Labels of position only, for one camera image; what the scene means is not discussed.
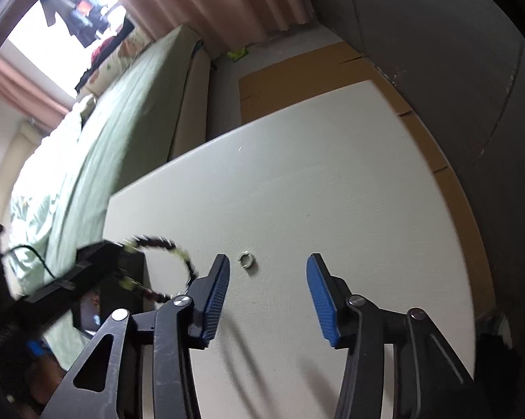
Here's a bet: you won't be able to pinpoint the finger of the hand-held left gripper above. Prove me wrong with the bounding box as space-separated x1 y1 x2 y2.
14 239 126 305

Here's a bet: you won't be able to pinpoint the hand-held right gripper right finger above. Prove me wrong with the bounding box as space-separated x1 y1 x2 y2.
306 253 477 419

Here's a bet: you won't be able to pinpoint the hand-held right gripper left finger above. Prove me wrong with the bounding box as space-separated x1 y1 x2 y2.
40 253 232 419

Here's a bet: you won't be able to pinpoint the dark and yellow bead bracelet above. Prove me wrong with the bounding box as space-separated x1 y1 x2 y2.
116 235 200 305

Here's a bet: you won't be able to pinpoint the light green quilt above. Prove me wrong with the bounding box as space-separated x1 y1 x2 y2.
7 96 98 281

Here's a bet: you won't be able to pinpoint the bed with green blanket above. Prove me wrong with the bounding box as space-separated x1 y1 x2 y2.
9 24 211 359

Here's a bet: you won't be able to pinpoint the pink curtain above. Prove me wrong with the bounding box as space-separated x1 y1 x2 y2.
118 0 316 50
0 51 76 118

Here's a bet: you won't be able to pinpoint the flat brown cardboard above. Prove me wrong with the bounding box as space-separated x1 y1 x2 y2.
238 41 497 316

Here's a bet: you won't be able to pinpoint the hanging dark clothes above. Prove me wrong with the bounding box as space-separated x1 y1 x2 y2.
39 0 129 50

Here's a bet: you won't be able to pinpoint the dark grey wardrobe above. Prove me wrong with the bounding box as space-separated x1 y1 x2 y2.
297 0 525 361

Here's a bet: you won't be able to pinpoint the black cable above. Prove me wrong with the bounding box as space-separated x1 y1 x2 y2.
1 244 61 283

